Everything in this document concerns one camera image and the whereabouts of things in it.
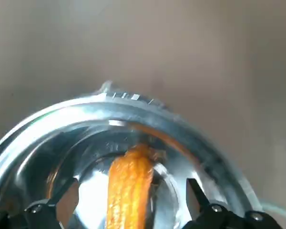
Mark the orange corn cob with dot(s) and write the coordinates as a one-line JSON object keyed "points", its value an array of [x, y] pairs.
{"points": [[128, 186]]}

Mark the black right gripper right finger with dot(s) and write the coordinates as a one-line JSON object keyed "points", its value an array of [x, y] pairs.
{"points": [[217, 217]]}

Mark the stainless steel pot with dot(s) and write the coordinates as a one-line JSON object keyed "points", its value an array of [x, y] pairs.
{"points": [[62, 124]]}

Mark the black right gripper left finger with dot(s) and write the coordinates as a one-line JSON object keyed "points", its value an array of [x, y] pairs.
{"points": [[43, 214]]}

